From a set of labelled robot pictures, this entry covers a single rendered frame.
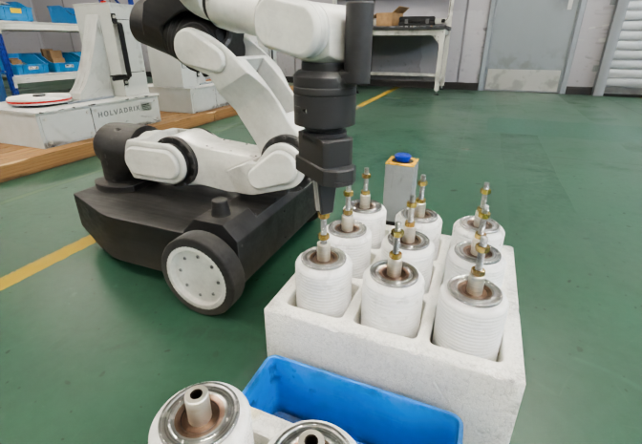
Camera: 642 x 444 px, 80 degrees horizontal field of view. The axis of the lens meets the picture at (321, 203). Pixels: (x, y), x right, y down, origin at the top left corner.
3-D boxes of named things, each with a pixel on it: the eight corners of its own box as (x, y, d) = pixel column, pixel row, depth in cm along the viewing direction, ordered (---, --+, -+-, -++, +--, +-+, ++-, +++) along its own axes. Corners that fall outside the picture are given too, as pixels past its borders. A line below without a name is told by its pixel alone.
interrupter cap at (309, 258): (292, 264, 62) (292, 261, 62) (315, 244, 69) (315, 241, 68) (332, 277, 59) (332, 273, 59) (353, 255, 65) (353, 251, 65)
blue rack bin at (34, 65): (-12, 74, 425) (-19, 53, 417) (23, 72, 458) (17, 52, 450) (18, 75, 409) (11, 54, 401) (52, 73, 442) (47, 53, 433)
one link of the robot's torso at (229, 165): (138, 139, 102) (297, 137, 84) (188, 125, 119) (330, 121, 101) (152, 194, 108) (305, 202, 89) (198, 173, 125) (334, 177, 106)
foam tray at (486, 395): (268, 388, 70) (263, 308, 63) (341, 277, 103) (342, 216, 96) (501, 474, 56) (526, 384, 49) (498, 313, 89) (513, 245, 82)
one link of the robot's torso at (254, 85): (282, 206, 94) (160, 54, 91) (310, 183, 109) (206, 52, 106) (325, 172, 86) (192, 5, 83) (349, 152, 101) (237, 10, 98)
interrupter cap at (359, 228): (374, 229, 74) (374, 226, 74) (351, 243, 69) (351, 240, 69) (343, 219, 79) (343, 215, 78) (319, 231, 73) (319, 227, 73)
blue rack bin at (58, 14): (50, 24, 481) (45, 6, 472) (77, 25, 513) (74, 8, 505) (76, 24, 462) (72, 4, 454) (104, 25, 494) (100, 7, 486)
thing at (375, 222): (387, 285, 87) (394, 213, 80) (347, 290, 86) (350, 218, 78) (373, 263, 96) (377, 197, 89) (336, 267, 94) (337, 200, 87)
